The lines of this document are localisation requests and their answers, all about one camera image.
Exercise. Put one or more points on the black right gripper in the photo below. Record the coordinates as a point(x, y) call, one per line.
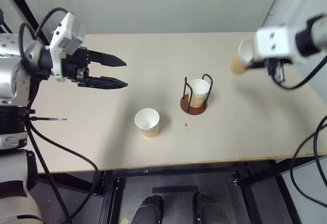
point(277, 68)

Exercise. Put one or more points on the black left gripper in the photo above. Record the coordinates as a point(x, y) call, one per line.
point(75, 65)

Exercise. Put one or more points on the paper cup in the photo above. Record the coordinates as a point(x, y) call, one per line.
point(148, 124)
point(238, 64)
point(199, 91)

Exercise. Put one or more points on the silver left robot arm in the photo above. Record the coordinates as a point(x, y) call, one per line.
point(10, 63)

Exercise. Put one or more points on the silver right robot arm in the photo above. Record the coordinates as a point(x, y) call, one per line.
point(315, 34)

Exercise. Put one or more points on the black tape strip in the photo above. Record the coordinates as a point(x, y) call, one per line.
point(175, 189)

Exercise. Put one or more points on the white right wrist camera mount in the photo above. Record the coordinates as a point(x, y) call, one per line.
point(274, 43)

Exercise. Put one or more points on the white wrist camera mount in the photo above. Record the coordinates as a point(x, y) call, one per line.
point(64, 34)
point(274, 43)

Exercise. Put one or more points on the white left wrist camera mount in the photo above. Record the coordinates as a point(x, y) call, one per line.
point(64, 34)

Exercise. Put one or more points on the black slanted frame post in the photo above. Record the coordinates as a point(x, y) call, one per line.
point(28, 12)

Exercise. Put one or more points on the black metal table frame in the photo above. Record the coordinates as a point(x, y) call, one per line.
point(251, 183)

